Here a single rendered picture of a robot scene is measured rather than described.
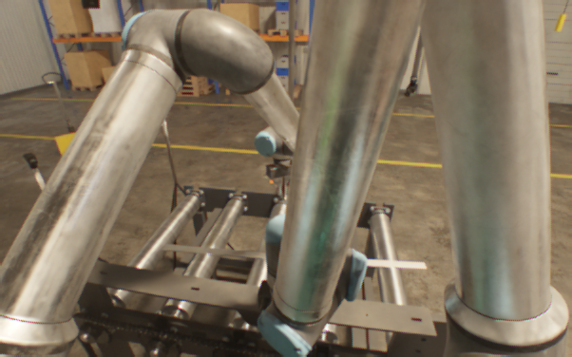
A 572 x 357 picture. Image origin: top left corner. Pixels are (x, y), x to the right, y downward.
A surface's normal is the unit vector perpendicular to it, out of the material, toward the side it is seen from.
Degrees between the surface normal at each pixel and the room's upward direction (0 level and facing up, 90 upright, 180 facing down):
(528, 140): 77
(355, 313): 0
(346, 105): 92
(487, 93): 88
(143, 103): 68
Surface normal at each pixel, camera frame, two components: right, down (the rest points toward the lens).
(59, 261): 0.69, -0.03
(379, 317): 0.00, -0.88
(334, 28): -0.67, 0.34
